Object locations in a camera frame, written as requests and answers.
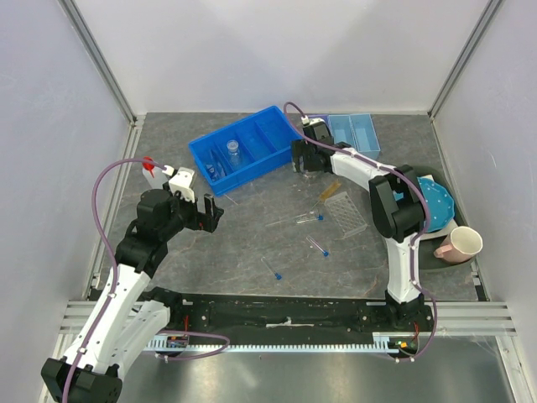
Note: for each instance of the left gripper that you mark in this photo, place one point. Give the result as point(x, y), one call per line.
point(199, 219)

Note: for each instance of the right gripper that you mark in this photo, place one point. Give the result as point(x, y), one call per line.
point(300, 148)

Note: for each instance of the blue safety goggles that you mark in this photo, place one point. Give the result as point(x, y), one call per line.
point(215, 167)

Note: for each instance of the clear glass jar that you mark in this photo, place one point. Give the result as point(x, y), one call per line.
point(236, 159)

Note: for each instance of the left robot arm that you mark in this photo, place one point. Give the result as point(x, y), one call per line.
point(94, 366)

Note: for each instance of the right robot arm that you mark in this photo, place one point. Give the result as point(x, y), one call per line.
point(399, 210)

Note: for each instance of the thin glass rod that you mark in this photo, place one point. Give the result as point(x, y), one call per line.
point(231, 200)

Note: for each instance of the purple small tray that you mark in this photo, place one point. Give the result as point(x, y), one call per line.
point(323, 117)

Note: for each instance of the light blue middle tray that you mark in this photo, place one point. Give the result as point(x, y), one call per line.
point(342, 129)

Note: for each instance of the light blue tray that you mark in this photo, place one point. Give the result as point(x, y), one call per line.
point(342, 129)
point(365, 135)

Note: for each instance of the blue divided plastic bin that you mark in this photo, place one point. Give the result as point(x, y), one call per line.
point(264, 137)

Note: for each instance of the red cap wash bottle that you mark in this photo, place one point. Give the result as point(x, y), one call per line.
point(154, 175)

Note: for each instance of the light blue right tray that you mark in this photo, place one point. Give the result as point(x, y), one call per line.
point(365, 135)

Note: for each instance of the test tube upper blue cap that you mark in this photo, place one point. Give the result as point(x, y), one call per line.
point(311, 216)

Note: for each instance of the test tube blue cap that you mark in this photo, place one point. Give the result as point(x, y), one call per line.
point(316, 245)
point(311, 216)
point(270, 268)

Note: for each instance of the clear well plate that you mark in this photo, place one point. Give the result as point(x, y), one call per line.
point(346, 215)

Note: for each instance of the test tube lower blue cap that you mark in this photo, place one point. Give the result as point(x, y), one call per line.
point(270, 268)

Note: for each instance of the test tube middle blue cap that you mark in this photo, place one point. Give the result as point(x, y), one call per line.
point(316, 245)

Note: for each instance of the blue dotted plate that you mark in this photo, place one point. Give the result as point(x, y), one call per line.
point(439, 202)

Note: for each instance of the pink mug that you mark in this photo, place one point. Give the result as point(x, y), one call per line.
point(460, 245)

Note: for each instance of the dark green tray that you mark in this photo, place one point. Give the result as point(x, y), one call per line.
point(427, 260)

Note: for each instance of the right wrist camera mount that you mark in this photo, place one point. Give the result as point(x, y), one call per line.
point(306, 121)

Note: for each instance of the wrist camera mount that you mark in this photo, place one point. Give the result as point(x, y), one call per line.
point(306, 121)
point(181, 180)

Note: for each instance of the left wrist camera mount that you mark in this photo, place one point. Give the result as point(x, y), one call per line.
point(181, 180)

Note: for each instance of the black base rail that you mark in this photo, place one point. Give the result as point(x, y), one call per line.
point(290, 321)

